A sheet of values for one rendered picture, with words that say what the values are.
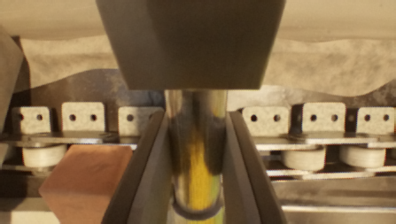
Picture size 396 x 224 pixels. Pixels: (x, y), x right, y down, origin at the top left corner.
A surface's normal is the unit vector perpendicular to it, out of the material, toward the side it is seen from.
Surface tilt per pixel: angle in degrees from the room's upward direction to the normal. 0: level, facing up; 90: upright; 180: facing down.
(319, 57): 43
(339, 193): 0
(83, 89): 0
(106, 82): 0
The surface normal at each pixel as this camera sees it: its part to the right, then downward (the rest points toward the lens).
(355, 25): -0.01, 0.10
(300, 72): -0.07, 0.43
